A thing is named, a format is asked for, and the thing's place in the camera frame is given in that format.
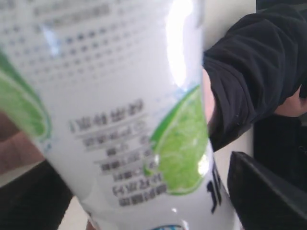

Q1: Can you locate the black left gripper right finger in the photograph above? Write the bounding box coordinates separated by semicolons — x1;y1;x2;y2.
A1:
227;151;307;230

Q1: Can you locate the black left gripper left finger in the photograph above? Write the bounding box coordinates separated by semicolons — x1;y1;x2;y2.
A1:
0;161;73;230

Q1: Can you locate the lime label clear bottle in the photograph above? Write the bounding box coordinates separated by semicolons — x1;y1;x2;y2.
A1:
0;0;239;230

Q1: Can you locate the black sleeved forearm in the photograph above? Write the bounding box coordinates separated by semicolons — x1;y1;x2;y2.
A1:
203;4;307;151

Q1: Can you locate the person's open hand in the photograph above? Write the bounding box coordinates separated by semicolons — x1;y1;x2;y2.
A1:
0;69;216;187

